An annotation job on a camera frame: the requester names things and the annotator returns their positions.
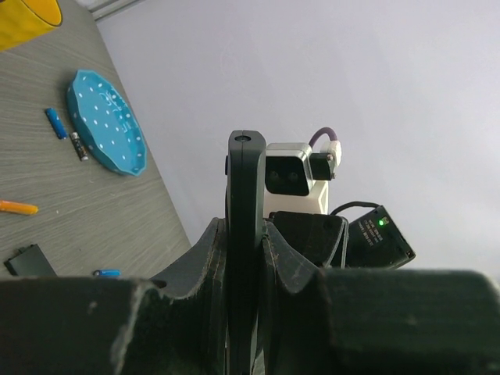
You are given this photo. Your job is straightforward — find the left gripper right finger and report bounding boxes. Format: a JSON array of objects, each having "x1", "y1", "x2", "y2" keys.
[{"x1": 260, "y1": 223, "x2": 499, "y2": 374}]

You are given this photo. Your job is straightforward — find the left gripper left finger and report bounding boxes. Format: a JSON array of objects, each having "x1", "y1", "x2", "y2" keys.
[{"x1": 1, "y1": 219, "x2": 226, "y2": 374}]

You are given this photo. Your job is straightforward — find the blue battery under right arm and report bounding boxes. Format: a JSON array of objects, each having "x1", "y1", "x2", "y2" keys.
[{"x1": 92, "y1": 269, "x2": 121, "y2": 277}]

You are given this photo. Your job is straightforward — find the yellow mug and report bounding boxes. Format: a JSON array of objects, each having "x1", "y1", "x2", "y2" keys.
[{"x1": 1, "y1": 0, "x2": 63, "y2": 52}]

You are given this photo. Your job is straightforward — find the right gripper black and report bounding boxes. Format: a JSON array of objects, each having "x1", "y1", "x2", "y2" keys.
[{"x1": 268, "y1": 211, "x2": 349, "y2": 269}]

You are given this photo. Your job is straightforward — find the black remote control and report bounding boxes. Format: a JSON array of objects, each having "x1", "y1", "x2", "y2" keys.
[{"x1": 226, "y1": 130, "x2": 266, "y2": 374}]

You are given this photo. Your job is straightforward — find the black battery cover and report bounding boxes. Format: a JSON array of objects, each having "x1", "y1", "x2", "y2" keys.
[{"x1": 4, "y1": 244, "x2": 57, "y2": 277}]

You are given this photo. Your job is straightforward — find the orange battery centre right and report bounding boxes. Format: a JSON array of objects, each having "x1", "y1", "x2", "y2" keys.
[{"x1": 0, "y1": 200, "x2": 38, "y2": 216}]

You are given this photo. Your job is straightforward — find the black battery near plate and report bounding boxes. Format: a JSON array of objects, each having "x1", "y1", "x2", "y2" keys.
[{"x1": 70, "y1": 132, "x2": 88, "y2": 161}]

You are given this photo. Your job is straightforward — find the blue dotted plate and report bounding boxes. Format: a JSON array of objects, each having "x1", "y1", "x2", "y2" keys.
[{"x1": 66, "y1": 70, "x2": 148, "y2": 177}]

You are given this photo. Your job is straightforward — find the blue battery near plate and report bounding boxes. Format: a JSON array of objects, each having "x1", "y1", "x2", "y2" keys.
[{"x1": 45, "y1": 108, "x2": 68, "y2": 140}]

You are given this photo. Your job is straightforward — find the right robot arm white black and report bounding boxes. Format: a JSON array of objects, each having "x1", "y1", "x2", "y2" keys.
[{"x1": 268, "y1": 201, "x2": 416, "y2": 269}]

